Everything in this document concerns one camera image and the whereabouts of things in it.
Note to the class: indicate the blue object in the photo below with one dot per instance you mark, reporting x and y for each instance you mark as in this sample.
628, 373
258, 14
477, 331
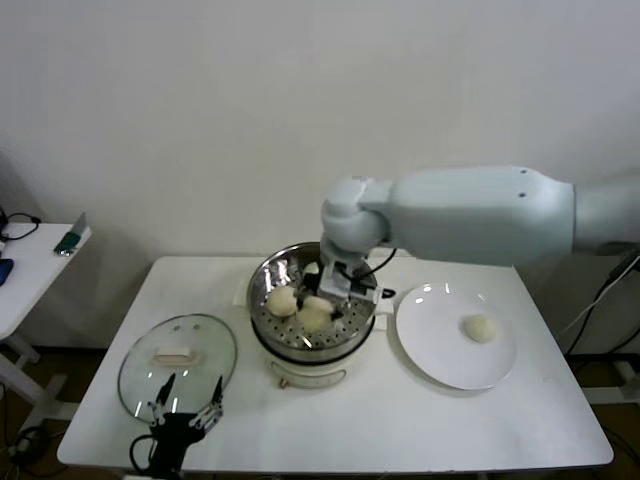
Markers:
5, 272

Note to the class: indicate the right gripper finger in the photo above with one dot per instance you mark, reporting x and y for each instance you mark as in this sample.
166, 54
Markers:
302, 301
337, 315

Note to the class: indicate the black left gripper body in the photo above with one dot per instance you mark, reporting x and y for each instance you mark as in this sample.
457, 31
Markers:
175, 435

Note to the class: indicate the stainless steel steamer basket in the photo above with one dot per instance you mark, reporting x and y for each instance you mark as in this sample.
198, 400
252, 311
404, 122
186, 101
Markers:
272, 270

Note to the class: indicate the white electric cooker pot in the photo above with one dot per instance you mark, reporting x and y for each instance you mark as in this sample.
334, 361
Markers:
305, 372

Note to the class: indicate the round glass lid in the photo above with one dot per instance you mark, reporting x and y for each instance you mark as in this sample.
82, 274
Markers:
210, 340

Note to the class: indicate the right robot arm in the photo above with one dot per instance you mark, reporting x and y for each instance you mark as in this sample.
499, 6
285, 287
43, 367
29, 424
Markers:
475, 215

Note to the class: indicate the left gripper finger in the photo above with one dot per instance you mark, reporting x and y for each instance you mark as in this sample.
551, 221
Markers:
164, 392
217, 392

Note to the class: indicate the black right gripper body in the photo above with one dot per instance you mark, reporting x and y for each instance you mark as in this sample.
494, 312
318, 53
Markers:
314, 285

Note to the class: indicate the white side table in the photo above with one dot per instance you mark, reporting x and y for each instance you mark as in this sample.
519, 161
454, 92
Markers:
30, 260

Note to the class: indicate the white steamed baozi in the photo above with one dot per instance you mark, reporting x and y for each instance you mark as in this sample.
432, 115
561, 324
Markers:
282, 301
480, 328
315, 315
311, 267

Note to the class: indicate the white cabinet stand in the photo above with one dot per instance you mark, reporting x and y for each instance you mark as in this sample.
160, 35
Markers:
600, 300

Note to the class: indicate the white round plate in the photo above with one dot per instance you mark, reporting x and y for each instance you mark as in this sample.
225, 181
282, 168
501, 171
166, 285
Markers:
430, 340

